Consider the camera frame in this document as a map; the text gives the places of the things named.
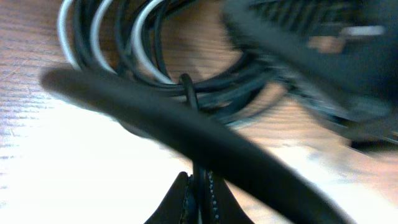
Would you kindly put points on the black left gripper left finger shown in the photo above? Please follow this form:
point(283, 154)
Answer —
point(178, 205)

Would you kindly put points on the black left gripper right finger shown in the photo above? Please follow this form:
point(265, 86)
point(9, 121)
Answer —
point(221, 205)

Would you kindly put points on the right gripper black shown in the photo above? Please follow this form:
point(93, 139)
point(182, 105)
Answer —
point(340, 55)

